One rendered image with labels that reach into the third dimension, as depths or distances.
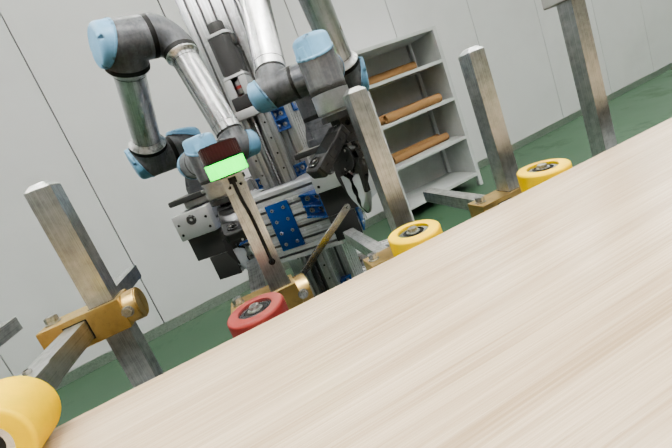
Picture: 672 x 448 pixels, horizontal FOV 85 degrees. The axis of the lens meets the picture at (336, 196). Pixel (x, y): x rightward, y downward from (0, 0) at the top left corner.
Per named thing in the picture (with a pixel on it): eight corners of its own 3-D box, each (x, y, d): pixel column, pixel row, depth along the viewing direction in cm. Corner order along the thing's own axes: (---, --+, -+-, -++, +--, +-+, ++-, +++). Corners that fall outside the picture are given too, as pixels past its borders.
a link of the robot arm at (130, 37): (183, 173, 134) (156, 24, 95) (141, 189, 126) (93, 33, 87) (168, 154, 140) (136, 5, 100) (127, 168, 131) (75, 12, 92)
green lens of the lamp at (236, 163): (211, 180, 58) (205, 167, 57) (247, 166, 59) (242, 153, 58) (209, 182, 52) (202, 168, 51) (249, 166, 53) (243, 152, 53)
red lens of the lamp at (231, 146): (204, 165, 57) (198, 152, 57) (241, 151, 58) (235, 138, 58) (201, 166, 51) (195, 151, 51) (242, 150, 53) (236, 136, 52)
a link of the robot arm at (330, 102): (325, 91, 67) (303, 102, 74) (333, 115, 68) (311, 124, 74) (354, 81, 71) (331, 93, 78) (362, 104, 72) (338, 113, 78)
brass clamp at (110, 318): (68, 346, 59) (52, 319, 58) (152, 307, 61) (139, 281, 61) (50, 366, 53) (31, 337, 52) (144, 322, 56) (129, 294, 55)
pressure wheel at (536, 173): (534, 241, 60) (515, 177, 58) (531, 222, 67) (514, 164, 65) (591, 232, 57) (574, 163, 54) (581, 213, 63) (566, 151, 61)
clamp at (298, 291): (242, 326, 65) (230, 302, 64) (310, 292, 68) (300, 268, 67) (243, 341, 60) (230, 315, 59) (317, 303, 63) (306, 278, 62)
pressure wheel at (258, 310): (257, 373, 54) (225, 307, 52) (306, 347, 56) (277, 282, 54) (261, 409, 46) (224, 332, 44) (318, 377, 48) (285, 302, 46)
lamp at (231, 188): (255, 272, 61) (199, 151, 57) (286, 257, 62) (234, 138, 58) (257, 283, 55) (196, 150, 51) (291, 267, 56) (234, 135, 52)
